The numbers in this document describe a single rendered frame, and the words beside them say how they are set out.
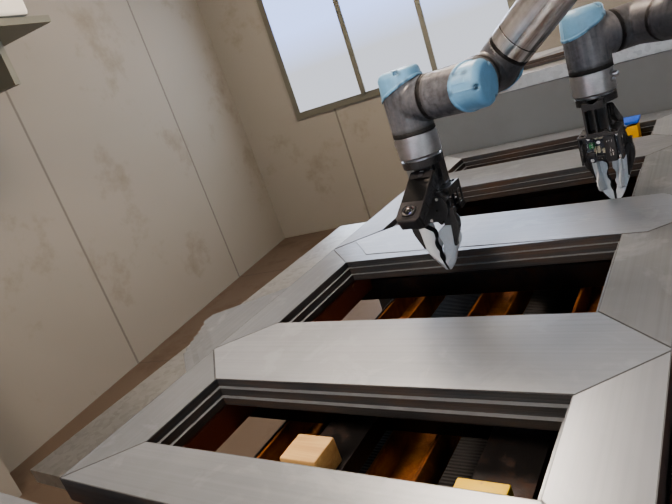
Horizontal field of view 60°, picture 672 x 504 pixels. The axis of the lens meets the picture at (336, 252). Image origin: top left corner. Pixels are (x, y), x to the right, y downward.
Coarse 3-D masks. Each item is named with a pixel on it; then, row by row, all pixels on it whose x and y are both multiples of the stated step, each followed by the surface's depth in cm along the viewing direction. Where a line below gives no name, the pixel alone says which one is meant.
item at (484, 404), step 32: (640, 128) 159; (480, 160) 185; (512, 160) 180; (640, 160) 132; (480, 192) 154; (512, 192) 149; (352, 256) 132; (384, 256) 125; (416, 256) 120; (480, 256) 111; (512, 256) 108; (544, 256) 105; (576, 256) 101; (608, 256) 98; (320, 288) 121; (288, 320) 112; (224, 384) 95; (256, 384) 91; (288, 384) 87; (320, 384) 83; (192, 416) 90; (384, 416) 77; (416, 416) 74; (448, 416) 72; (480, 416) 69; (512, 416) 67; (544, 416) 65; (64, 480) 82; (544, 480) 57
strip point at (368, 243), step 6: (390, 228) 142; (396, 228) 141; (372, 234) 143; (378, 234) 141; (384, 234) 139; (360, 240) 141; (366, 240) 140; (372, 240) 138; (378, 240) 137; (360, 246) 137; (366, 246) 135; (372, 246) 134; (366, 252) 131
